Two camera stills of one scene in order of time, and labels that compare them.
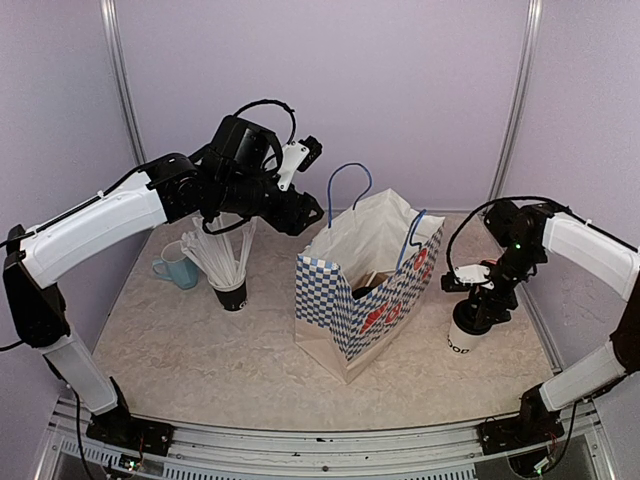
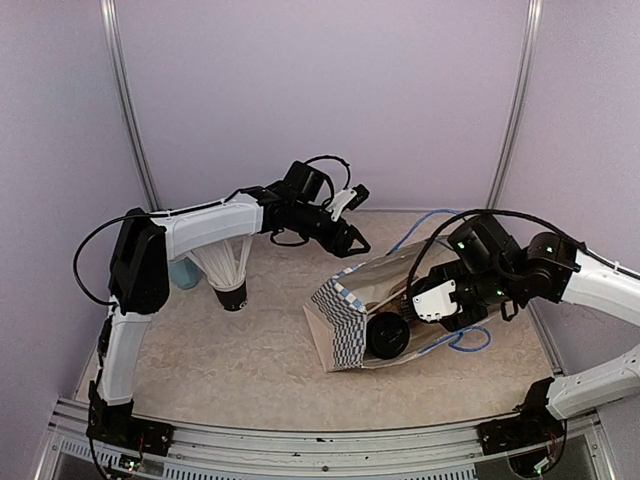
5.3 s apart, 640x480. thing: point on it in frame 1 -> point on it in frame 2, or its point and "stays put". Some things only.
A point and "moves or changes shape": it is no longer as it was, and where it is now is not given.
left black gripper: [293, 217] -> [342, 248]
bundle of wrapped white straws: [222, 254] stays put
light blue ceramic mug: [175, 266] stays put
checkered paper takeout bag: [363, 279] moves or changes shape
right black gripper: [491, 302] -> [454, 322]
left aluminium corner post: [116, 35] stays put
